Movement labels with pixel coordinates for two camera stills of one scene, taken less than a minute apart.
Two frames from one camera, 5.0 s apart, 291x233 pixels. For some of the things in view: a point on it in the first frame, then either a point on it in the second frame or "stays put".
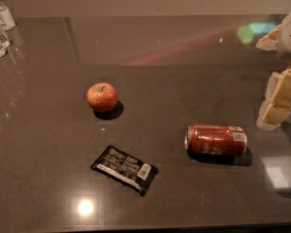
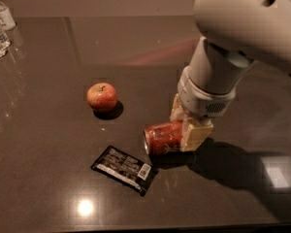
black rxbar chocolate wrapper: (125, 169) stays put
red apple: (102, 96) stays put
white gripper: (290, 39) to (202, 99)
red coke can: (215, 140) to (163, 138)
